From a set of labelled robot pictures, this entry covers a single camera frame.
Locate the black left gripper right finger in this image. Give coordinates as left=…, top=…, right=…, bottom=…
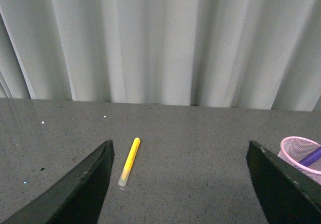
left=246, top=141, right=320, bottom=223

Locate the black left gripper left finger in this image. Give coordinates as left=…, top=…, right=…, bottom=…
left=4, top=140, right=115, bottom=223

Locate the purple marker pen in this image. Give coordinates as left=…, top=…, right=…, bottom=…
left=299, top=147, right=321, bottom=167

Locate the pink mesh pen cup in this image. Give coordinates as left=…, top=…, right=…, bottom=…
left=277, top=136, right=320, bottom=184

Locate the yellow marker pen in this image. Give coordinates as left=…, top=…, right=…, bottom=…
left=118, top=138, right=140, bottom=188

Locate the white pleated curtain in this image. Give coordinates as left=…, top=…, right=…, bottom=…
left=1, top=0, right=320, bottom=111

